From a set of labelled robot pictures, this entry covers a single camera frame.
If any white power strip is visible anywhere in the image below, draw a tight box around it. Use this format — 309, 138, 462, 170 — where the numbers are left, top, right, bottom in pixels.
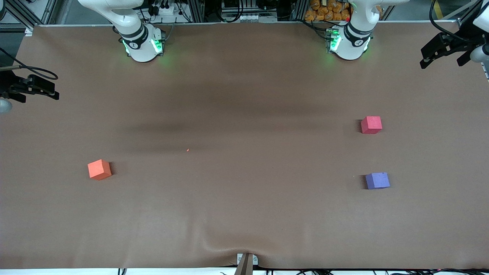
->
152, 3, 180, 16

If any brown table cover sheet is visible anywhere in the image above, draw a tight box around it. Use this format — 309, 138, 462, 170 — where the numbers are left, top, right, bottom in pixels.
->
0, 22, 489, 270

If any grey aluminium frame post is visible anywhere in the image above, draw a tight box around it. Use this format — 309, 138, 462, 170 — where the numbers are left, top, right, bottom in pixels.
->
190, 0, 205, 23

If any bag of orange items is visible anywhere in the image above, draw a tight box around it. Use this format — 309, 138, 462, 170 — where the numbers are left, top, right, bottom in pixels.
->
304, 0, 352, 22

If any purple foam block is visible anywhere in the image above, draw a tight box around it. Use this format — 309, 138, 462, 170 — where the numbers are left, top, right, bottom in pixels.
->
365, 172, 390, 190

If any metal table clamp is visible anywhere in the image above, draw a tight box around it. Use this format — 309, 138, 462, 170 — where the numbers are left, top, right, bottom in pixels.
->
234, 253, 259, 275

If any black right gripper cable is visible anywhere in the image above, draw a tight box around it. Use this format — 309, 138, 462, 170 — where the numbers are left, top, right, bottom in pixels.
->
0, 48, 58, 81

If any white connector block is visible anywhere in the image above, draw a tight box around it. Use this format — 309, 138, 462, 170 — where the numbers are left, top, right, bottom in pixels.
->
222, 13, 279, 23

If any orange foam block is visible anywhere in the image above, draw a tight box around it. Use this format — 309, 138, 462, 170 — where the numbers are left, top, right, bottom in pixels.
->
87, 159, 112, 181

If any red foam block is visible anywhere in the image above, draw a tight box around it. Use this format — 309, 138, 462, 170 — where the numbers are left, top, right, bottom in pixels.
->
361, 116, 382, 134

